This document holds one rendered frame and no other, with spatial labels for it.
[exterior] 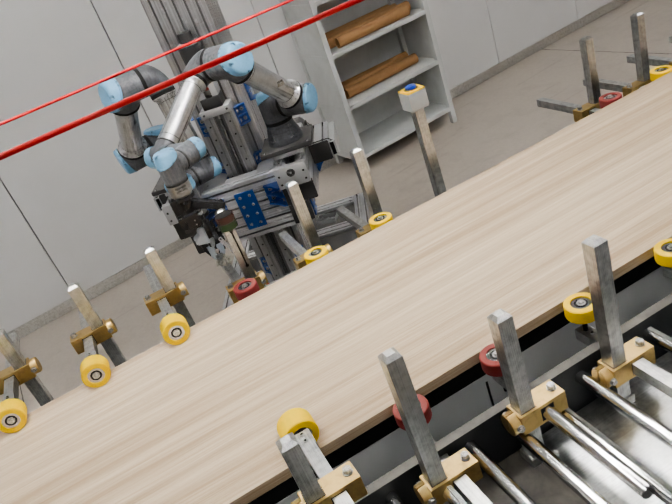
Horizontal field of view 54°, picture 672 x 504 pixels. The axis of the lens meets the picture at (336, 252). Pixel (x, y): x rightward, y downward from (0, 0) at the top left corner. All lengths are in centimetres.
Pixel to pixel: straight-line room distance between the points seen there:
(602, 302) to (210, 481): 91
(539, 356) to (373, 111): 395
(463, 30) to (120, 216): 317
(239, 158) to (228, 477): 177
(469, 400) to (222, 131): 176
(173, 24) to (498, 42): 381
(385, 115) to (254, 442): 423
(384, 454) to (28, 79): 356
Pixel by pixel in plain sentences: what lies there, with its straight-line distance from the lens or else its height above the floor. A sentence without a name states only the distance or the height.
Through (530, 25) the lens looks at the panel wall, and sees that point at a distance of 646.
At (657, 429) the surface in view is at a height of 81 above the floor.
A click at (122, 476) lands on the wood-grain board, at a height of 90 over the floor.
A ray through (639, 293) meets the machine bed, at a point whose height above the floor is 76.
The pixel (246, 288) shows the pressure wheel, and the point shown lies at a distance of 212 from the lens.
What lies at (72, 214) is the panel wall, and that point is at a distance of 475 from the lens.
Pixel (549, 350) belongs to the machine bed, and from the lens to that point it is 174.
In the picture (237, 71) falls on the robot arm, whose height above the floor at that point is 145.
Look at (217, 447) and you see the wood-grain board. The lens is 161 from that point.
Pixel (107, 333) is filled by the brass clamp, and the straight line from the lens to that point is 221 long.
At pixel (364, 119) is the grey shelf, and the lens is 541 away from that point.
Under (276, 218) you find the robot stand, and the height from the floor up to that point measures 74.
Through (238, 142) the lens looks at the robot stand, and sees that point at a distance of 293.
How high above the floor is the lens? 190
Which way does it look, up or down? 28 degrees down
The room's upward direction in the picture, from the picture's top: 21 degrees counter-clockwise
